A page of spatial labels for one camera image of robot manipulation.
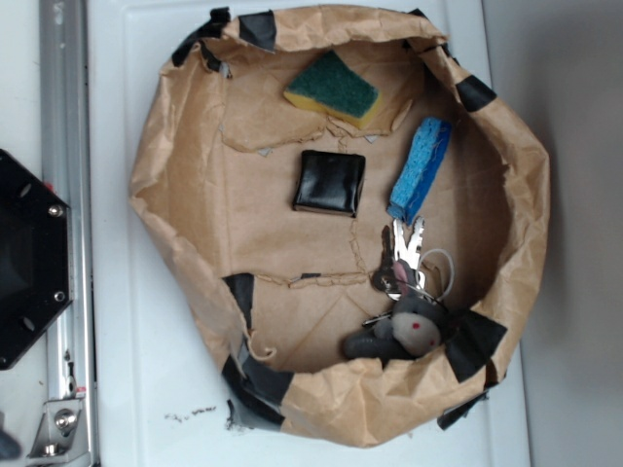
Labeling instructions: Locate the white cord loop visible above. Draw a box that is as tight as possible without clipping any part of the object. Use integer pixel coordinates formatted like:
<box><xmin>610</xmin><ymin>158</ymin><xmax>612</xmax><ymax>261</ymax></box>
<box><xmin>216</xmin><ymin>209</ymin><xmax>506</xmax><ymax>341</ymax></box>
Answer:
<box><xmin>421</xmin><ymin>247</ymin><xmax>456</xmax><ymax>298</ymax></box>

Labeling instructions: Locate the green and yellow sponge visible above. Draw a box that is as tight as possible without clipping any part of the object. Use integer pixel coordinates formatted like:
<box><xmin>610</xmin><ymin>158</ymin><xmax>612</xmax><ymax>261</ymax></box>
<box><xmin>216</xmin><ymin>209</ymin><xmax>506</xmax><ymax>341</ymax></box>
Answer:
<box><xmin>283</xmin><ymin>51</ymin><xmax>382</xmax><ymax>129</ymax></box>

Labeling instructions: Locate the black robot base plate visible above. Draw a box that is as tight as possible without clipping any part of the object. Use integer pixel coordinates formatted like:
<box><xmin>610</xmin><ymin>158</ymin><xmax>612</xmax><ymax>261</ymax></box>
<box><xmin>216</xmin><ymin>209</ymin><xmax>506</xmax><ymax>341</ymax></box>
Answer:
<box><xmin>1</xmin><ymin>151</ymin><xmax>71</xmax><ymax>371</ymax></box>

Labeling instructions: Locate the silver key bunch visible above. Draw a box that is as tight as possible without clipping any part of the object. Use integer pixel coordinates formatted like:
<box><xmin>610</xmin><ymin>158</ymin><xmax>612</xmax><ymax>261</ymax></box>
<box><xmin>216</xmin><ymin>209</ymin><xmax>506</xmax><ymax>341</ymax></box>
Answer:
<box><xmin>371</xmin><ymin>216</ymin><xmax>424</xmax><ymax>301</ymax></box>

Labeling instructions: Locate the aluminium rail frame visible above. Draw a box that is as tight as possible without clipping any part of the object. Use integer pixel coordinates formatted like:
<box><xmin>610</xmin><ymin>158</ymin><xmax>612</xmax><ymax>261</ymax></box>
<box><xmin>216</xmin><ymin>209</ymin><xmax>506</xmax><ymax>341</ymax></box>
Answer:
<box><xmin>27</xmin><ymin>1</ymin><xmax>100</xmax><ymax>466</ymax></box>

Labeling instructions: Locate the grey plush donkey keychain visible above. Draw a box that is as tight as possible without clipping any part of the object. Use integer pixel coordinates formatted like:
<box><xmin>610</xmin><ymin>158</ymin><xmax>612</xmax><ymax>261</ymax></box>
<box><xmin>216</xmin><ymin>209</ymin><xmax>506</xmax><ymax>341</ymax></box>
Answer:
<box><xmin>343</xmin><ymin>260</ymin><xmax>449</xmax><ymax>362</ymax></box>

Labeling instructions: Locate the white tray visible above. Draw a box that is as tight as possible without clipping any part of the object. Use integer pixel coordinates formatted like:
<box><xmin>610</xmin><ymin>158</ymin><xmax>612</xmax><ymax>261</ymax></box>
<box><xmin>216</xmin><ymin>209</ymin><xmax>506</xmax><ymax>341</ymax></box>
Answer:
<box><xmin>88</xmin><ymin>1</ymin><xmax>531</xmax><ymax>466</ymax></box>

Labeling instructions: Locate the blue sponge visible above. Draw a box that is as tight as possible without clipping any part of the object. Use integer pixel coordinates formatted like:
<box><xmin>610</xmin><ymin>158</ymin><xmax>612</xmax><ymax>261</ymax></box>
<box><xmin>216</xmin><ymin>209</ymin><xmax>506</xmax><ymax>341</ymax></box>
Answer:
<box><xmin>386</xmin><ymin>117</ymin><xmax>453</xmax><ymax>225</ymax></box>

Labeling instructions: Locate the brown paper-lined bin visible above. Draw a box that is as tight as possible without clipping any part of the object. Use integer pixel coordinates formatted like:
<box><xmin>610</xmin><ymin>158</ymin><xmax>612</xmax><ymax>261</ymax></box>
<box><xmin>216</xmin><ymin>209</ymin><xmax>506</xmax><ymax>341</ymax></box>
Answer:
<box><xmin>130</xmin><ymin>5</ymin><xmax>550</xmax><ymax>447</ymax></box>

